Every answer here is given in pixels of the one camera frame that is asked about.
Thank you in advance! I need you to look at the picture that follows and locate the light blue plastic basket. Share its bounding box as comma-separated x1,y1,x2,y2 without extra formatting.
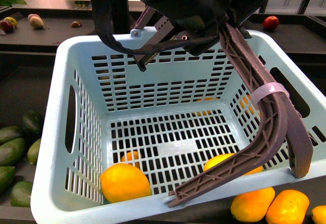
30,26,326,224

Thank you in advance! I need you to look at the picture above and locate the yellow lemon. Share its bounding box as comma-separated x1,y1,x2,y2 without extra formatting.
203,153,263,176
100,163,152,203

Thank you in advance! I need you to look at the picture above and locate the brown basket handle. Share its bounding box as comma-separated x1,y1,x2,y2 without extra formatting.
168,23,313,208

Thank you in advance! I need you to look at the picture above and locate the orange mango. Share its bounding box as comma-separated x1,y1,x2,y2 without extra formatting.
265,189,310,223
230,187,276,223

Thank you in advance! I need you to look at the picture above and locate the green avocado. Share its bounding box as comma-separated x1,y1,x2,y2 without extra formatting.
0,126,24,145
10,181,33,208
0,138,26,166

